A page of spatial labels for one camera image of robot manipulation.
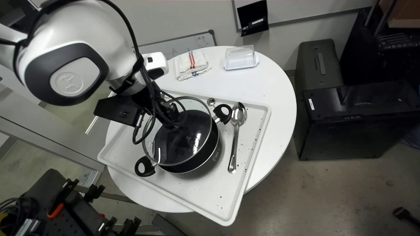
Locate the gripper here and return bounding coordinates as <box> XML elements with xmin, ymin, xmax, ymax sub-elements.
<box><xmin>138</xmin><ymin>80</ymin><xmax>185</xmax><ymax>131</ymax></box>

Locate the glass pot lid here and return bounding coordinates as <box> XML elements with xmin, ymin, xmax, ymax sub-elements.
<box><xmin>142</xmin><ymin>96</ymin><xmax>214</xmax><ymax>167</ymax></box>

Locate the black pot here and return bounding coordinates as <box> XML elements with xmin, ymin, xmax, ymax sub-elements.
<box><xmin>134</xmin><ymin>98</ymin><xmax>232</xmax><ymax>178</ymax></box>

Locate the folded striped white cloth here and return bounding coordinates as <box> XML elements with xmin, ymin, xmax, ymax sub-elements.
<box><xmin>174</xmin><ymin>49</ymin><xmax>212</xmax><ymax>82</ymax></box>

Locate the large metal spoon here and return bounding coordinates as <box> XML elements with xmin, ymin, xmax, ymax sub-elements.
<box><xmin>228</xmin><ymin>102</ymin><xmax>248</xmax><ymax>174</ymax></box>

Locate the leaning whiteboard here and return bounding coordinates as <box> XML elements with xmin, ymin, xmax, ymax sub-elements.
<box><xmin>133</xmin><ymin>29</ymin><xmax>217</xmax><ymax>61</ymax></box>

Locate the white plastic tray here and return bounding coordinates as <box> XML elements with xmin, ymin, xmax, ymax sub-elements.
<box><xmin>97</xmin><ymin>89</ymin><xmax>272</xmax><ymax>227</ymax></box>

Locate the clear plastic butter dish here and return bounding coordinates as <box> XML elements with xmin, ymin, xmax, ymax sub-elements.
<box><xmin>223</xmin><ymin>45</ymin><xmax>260</xmax><ymax>71</ymax></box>

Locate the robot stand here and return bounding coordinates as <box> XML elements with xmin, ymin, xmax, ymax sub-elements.
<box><xmin>0</xmin><ymin>168</ymin><xmax>142</xmax><ymax>236</ymax></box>

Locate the dark grey case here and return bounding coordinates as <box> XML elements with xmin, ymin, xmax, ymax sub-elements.
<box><xmin>294</xmin><ymin>39</ymin><xmax>345</xmax><ymax>99</ymax></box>

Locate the black computer case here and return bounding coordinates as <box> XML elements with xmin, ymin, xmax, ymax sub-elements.
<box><xmin>294</xmin><ymin>80</ymin><xmax>420</xmax><ymax>161</ymax></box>

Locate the black shelf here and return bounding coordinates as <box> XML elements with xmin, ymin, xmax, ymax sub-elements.
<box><xmin>339</xmin><ymin>0</ymin><xmax>420</xmax><ymax>86</ymax></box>

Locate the black cylindrical object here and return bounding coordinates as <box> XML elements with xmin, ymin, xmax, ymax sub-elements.
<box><xmin>392</xmin><ymin>206</ymin><xmax>420</xmax><ymax>227</ymax></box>

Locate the cardboard box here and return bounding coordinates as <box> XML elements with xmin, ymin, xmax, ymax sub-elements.
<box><xmin>380</xmin><ymin>0</ymin><xmax>420</xmax><ymax>29</ymax></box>

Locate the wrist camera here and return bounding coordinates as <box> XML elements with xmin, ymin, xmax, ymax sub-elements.
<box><xmin>94</xmin><ymin>95</ymin><xmax>145</xmax><ymax>128</ymax></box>

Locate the black wall holder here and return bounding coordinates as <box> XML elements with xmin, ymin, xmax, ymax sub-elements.
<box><xmin>237</xmin><ymin>0</ymin><xmax>269</xmax><ymax>37</ymax></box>

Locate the wall whiteboard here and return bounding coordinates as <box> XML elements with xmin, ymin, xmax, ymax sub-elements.
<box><xmin>231</xmin><ymin>0</ymin><xmax>378</xmax><ymax>32</ymax></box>

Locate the coil of black cable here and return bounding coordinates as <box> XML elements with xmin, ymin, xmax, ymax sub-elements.
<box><xmin>0</xmin><ymin>197</ymin><xmax>39</xmax><ymax>227</ymax></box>

